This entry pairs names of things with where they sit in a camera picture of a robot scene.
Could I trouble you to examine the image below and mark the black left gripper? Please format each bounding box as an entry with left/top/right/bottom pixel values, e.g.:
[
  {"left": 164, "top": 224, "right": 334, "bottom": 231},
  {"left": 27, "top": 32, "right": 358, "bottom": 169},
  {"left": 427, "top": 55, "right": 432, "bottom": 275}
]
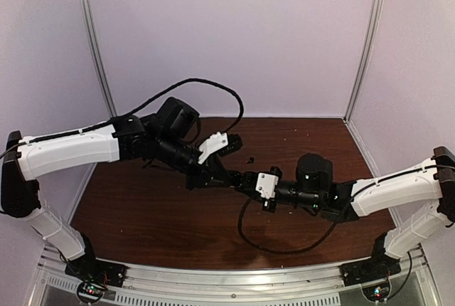
[{"left": 154, "top": 132, "right": 232, "bottom": 191}]

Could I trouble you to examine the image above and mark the black earbud charging case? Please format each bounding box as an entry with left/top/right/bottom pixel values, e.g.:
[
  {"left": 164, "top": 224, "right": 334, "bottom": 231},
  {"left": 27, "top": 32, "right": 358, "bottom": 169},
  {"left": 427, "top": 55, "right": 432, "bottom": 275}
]
[{"left": 232, "top": 172, "right": 256, "bottom": 191}]

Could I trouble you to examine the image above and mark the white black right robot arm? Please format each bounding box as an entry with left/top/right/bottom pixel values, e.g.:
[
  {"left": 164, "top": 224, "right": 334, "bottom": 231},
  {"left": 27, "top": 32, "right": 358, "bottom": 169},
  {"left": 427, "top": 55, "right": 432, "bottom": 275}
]
[{"left": 235, "top": 147, "right": 454, "bottom": 279}]

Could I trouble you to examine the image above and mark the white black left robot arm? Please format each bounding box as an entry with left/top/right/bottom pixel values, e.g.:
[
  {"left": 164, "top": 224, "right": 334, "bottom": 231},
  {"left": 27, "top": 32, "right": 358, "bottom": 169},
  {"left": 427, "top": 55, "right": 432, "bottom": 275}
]
[{"left": 1, "top": 97, "right": 241, "bottom": 280}]

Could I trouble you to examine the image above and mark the right controller circuit board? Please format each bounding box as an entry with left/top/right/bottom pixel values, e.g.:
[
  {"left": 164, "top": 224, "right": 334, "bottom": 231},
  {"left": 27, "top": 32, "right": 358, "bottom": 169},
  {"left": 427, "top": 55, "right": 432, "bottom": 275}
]
[{"left": 362, "top": 283, "right": 391, "bottom": 302}]

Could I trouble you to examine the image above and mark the controller circuit board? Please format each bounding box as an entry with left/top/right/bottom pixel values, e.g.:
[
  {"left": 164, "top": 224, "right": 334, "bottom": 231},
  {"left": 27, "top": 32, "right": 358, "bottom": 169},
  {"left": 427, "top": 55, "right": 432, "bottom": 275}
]
[
  {"left": 362, "top": 283, "right": 391, "bottom": 302},
  {"left": 75, "top": 282, "right": 108, "bottom": 304}
]

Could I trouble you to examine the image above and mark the left controller circuit board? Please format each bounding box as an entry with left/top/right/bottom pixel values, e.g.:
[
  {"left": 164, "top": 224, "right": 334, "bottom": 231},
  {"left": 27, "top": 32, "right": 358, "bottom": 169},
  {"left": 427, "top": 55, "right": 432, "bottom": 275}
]
[{"left": 75, "top": 282, "right": 108, "bottom": 304}]

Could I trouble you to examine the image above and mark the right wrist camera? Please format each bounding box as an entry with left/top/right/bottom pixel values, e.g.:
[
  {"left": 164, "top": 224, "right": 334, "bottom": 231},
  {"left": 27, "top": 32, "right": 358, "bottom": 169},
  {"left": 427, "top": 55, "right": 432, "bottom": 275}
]
[{"left": 255, "top": 172, "right": 279, "bottom": 199}]

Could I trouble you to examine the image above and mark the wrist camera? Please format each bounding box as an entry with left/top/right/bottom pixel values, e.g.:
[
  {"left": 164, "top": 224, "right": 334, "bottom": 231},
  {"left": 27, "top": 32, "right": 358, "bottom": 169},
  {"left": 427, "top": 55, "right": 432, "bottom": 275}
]
[
  {"left": 198, "top": 132, "right": 243, "bottom": 164},
  {"left": 255, "top": 172, "right": 279, "bottom": 199}
]

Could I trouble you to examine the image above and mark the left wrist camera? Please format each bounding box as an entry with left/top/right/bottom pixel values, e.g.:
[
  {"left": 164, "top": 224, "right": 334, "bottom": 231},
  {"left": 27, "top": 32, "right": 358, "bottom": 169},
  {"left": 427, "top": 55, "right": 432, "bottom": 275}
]
[{"left": 198, "top": 132, "right": 243, "bottom": 164}]

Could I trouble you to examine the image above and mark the black right camera cable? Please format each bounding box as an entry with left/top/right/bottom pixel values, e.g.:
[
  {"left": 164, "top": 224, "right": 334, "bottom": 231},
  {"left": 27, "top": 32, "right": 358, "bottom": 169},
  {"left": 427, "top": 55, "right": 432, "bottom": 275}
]
[{"left": 237, "top": 188, "right": 360, "bottom": 254}]

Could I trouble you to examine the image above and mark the black camera cable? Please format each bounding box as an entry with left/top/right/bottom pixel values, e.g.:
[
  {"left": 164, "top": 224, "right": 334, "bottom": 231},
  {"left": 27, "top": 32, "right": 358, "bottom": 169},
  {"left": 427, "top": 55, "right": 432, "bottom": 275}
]
[
  {"left": 237, "top": 188, "right": 360, "bottom": 254},
  {"left": 81, "top": 77, "right": 246, "bottom": 136}
]

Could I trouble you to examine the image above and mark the black left camera cable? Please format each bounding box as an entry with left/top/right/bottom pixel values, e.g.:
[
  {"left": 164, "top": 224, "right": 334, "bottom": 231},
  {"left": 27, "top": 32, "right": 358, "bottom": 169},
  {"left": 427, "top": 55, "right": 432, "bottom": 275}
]
[{"left": 81, "top": 77, "right": 246, "bottom": 136}]

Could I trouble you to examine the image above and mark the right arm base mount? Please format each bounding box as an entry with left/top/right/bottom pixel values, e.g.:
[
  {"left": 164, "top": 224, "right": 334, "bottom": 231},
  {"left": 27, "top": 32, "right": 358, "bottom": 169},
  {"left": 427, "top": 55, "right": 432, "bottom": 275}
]
[{"left": 340, "top": 233, "right": 401, "bottom": 286}]

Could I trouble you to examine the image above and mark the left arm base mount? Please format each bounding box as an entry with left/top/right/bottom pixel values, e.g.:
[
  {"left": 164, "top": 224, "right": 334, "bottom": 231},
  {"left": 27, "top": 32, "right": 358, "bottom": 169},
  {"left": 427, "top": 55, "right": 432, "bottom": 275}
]
[{"left": 65, "top": 234, "right": 127, "bottom": 287}]

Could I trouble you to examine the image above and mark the aluminium front rail frame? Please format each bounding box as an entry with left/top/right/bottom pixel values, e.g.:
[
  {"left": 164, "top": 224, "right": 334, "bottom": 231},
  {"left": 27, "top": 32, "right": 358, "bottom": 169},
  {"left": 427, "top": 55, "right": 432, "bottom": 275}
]
[{"left": 25, "top": 246, "right": 442, "bottom": 305}]

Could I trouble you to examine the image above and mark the left aluminium corner post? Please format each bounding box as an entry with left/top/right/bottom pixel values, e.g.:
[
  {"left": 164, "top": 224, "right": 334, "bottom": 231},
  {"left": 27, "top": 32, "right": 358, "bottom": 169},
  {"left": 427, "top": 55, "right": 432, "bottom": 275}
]
[{"left": 80, "top": 0, "right": 117, "bottom": 117}]

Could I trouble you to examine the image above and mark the aluminium corner post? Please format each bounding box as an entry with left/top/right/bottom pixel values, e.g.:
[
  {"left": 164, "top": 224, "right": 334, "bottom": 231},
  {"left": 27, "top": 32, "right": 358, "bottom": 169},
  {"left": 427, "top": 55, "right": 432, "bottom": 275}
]
[
  {"left": 343, "top": 0, "right": 384, "bottom": 124},
  {"left": 80, "top": 0, "right": 117, "bottom": 117}
]

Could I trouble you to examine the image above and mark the right aluminium corner post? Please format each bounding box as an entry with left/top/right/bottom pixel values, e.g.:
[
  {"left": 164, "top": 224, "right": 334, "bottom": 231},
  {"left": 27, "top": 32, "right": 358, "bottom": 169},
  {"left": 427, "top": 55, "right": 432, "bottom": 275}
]
[{"left": 343, "top": 0, "right": 384, "bottom": 124}]

